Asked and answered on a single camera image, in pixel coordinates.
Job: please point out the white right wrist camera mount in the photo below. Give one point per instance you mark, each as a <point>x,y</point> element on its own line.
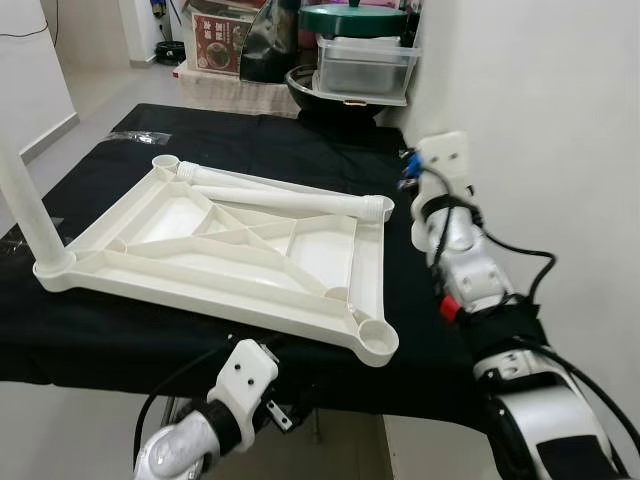
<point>445,165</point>

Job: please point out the clear plastic storage bin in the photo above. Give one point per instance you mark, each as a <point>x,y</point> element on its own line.
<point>365,70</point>

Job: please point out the red printed cardboard box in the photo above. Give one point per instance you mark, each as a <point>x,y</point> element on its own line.
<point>220,45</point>

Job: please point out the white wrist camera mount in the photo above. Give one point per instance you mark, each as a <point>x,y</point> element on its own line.
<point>245,380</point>
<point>445,165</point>

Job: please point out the clear tape strip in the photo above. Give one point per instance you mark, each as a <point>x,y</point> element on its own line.
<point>125,136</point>

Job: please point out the black plastic bag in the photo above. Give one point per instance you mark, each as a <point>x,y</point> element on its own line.
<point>270,50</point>

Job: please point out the white plastic children table top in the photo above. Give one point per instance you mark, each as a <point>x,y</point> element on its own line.
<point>320,250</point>

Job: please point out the black round robot vacuum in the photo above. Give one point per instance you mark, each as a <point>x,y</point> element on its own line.
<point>170,52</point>

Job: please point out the beige cloth covered shelf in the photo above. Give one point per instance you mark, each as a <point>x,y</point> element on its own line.
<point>230,95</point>

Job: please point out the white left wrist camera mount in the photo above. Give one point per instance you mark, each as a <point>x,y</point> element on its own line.
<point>245,380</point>

